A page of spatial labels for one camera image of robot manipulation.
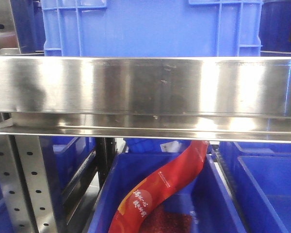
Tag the red snack bag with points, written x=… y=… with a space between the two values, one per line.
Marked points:
x=153 y=190

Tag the perforated steel upright post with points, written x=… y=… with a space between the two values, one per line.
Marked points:
x=30 y=184

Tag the blue bin right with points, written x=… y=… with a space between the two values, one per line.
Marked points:
x=260 y=175

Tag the blue bin with red bag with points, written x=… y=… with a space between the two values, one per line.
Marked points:
x=205 y=199

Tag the large blue crate upper shelf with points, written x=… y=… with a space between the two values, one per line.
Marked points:
x=152 y=28

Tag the stainless steel shelf rack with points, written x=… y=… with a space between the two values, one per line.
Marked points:
x=206 y=98

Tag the blue bin left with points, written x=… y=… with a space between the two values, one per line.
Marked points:
x=70 y=152

